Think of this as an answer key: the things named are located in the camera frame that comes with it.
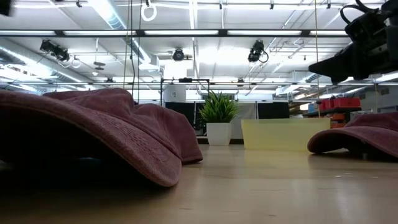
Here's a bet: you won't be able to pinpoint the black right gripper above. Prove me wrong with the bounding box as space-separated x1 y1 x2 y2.
308 0 398 84

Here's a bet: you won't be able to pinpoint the maroon terry cloth hat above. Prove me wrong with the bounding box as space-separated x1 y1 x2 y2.
307 111 398 159
0 88 203 187

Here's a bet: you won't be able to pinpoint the red storage boxes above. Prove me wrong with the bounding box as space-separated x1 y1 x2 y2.
319 97 361 110

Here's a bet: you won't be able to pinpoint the orange storage bin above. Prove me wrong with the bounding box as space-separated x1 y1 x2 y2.
330 113 346 129

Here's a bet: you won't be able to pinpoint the black partition panel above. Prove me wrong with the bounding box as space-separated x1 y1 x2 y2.
164 101 203 136
257 101 290 119

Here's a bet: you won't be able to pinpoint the translucent yellow plastic bin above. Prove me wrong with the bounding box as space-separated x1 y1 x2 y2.
241 117 331 152

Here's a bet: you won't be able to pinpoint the grey hanging cloth panel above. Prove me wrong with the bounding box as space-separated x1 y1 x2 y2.
230 102 257 140

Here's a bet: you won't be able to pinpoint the green artificial plant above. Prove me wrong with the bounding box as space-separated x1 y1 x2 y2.
198 91 240 124

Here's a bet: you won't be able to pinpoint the white square plant pot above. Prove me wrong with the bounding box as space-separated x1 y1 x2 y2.
206 122 233 146

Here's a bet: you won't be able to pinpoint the black overhead light bar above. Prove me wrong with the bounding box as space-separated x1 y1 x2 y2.
0 29 351 39

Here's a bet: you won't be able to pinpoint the thin hanging rope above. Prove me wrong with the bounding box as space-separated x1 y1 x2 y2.
313 0 321 118

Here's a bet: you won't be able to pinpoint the dark wall shelf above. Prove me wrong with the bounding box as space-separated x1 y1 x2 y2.
303 107 363 118

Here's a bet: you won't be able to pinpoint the black ceiling camera with loop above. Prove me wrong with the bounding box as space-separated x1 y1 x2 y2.
247 39 269 64

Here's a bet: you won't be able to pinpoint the black metal frame stand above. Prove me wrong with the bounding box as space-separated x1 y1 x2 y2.
159 77 211 107

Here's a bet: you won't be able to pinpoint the round black ceiling camera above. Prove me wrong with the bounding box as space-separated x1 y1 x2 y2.
172 48 185 62

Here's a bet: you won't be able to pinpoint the white coiled cable ring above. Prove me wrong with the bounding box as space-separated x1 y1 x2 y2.
141 0 158 22

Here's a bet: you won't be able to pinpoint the black hanging cable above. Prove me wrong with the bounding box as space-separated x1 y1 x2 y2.
128 0 138 98

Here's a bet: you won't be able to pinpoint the black ceiling camera with cables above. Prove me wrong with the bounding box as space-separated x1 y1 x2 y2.
39 39 71 63

